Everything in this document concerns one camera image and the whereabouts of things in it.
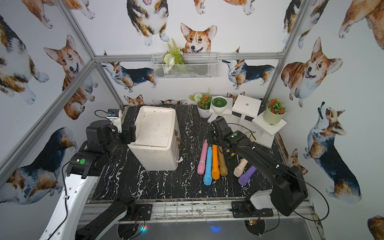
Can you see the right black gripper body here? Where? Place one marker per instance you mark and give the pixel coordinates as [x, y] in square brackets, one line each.
[219, 139]

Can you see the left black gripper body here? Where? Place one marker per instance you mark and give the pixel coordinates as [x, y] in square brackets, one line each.
[130, 134]

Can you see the white three-drawer cabinet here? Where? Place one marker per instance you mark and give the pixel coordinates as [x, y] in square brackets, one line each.
[158, 139]

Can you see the tan toy microphone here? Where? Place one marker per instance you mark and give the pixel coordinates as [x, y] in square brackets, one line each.
[222, 164]

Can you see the cream toy microphone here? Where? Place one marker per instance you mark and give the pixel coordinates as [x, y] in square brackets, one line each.
[239, 169]

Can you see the pink toy microphone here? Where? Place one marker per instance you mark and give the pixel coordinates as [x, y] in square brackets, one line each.
[202, 163]

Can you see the purple toy microphone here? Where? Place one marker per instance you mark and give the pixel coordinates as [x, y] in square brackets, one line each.
[245, 177]

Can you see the blue toy microphone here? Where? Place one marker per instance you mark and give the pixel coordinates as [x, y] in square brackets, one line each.
[208, 170]

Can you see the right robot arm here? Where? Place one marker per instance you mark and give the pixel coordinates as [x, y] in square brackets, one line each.
[288, 186]

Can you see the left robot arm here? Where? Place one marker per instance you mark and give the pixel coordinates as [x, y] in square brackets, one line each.
[80, 175]

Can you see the white tiered display stand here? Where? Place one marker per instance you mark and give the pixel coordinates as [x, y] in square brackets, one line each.
[244, 114]

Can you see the white cup green inside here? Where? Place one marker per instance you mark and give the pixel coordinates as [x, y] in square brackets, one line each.
[219, 104]

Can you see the potted plant red white flowers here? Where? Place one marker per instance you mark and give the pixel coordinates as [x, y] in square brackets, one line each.
[203, 103]

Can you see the green pot red flowers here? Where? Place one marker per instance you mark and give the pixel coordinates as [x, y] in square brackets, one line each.
[274, 111]

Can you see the green fern with white flower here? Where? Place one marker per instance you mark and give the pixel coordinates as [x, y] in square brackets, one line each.
[174, 56]

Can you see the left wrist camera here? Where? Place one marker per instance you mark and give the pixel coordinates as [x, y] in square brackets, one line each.
[103, 135]

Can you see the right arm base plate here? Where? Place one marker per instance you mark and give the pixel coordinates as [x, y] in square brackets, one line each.
[243, 209]

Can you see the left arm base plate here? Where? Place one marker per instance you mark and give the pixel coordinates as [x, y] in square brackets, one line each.
[139, 212]

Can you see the white wire wall basket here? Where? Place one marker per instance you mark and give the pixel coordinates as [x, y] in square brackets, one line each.
[197, 66]

